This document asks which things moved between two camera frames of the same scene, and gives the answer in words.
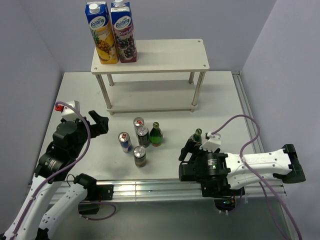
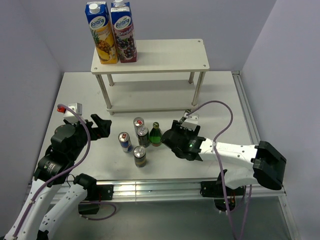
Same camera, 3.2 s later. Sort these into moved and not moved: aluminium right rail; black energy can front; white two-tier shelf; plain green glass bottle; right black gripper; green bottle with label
Moved: right black gripper; green bottle with label
Not moved: white two-tier shelf; black energy can front; plain green glass bottle; aluminium right rail
